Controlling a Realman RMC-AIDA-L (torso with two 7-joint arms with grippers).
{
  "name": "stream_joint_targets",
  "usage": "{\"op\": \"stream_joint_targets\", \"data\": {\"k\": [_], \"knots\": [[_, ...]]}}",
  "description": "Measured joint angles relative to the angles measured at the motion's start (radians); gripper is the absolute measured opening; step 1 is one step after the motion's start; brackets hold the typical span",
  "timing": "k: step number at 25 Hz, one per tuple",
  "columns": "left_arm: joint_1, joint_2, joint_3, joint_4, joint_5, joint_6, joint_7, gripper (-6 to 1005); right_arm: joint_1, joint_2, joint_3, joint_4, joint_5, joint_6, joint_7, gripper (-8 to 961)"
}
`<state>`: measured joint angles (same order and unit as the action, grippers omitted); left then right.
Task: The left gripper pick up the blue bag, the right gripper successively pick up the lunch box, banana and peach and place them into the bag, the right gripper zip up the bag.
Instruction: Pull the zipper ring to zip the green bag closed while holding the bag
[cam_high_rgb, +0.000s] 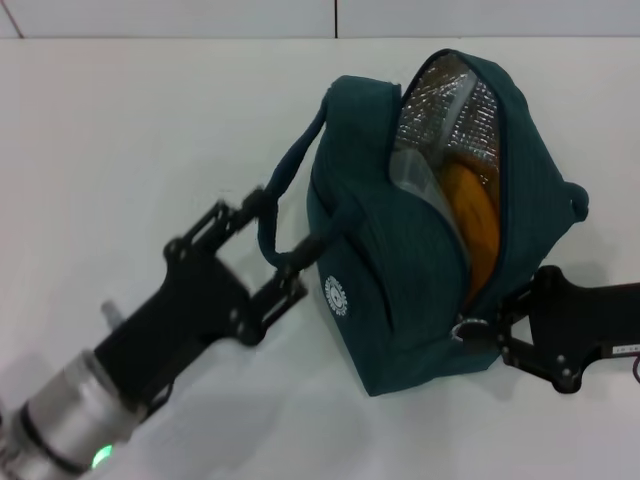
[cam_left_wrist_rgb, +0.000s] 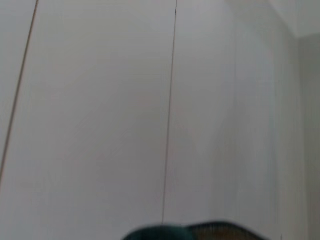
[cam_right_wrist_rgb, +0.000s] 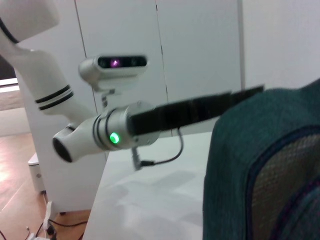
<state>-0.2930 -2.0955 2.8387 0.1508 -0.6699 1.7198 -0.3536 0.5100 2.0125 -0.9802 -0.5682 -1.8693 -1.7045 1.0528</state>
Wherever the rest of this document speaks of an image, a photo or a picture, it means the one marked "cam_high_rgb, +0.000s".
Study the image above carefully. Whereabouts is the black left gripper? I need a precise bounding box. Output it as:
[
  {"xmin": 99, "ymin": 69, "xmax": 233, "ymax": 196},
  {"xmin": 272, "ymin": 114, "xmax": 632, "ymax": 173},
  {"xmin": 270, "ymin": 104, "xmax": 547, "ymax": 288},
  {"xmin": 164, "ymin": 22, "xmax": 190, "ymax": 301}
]
[{"xmin": 93, "ymin": 186, "xmax": 322, "ymax": 397}]

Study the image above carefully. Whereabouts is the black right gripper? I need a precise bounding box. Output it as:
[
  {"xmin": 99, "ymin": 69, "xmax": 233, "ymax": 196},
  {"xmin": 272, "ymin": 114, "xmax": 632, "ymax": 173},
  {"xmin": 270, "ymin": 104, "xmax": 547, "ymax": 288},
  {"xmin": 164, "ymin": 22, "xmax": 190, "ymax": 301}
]
[{"xmin": 463, "ymin": 265, "xmax": 640, "ymax": 395}]

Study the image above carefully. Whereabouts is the metal zipper pull ring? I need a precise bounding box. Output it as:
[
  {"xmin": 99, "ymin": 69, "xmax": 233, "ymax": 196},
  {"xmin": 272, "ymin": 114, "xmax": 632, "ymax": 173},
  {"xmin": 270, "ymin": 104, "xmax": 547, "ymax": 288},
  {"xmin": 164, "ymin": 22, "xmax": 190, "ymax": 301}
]
[{"xmin": 449, "ymin": 317, "xmax": 489, "ymax": 346}]

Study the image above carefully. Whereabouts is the yellow toy banana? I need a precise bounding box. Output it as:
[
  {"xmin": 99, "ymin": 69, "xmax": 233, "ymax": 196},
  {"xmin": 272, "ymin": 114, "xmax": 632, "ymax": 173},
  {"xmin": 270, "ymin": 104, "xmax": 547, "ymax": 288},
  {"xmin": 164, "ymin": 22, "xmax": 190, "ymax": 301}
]
[{"xmin": 439, "ymin": 159, "xmax": 501, "ymax": 301}]

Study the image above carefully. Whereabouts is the dark teal insulated lunch bag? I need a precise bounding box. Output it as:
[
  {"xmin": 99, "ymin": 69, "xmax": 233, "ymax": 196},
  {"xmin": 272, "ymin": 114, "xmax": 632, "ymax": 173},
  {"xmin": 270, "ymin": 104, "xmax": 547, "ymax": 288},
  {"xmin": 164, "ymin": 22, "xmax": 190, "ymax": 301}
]
[{"xmin": 257, "ymin": 48, "xmax": 591, "ymax": 399}]

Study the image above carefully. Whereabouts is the clear container with blue-rimmed lid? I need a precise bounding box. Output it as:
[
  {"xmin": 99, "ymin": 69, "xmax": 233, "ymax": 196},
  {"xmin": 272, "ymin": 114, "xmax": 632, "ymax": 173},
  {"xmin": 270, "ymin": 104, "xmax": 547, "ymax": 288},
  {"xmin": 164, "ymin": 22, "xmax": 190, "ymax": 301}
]
[{"xmin": 387, "ymin": 149, "xmax": 451, "ymax": 211}]

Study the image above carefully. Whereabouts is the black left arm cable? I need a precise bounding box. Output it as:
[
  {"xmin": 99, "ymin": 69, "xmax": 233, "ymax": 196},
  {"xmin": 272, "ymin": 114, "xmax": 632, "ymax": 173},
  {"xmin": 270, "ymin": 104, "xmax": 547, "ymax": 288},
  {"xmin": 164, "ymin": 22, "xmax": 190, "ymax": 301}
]
[{"xmin": 143, "ymin": 378, "xmax": 177, "ymax": 417}]

